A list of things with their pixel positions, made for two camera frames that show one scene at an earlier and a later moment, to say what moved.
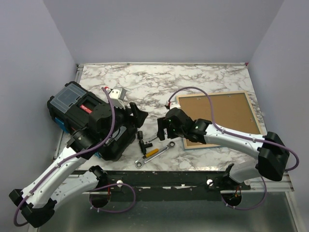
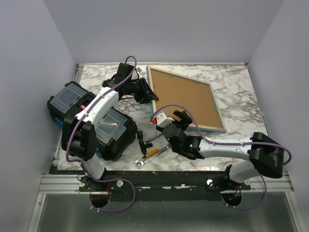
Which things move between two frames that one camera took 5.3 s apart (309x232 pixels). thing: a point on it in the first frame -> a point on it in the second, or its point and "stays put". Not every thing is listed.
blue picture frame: x=233 y=110 -> x=197 y=98
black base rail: x=172 y=185 stays put
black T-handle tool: x=143 y=146 stays put
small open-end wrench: x=148 y=141 stays put
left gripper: x=137 y=120 -> x=146 y=94
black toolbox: x=70 y=107 stays put
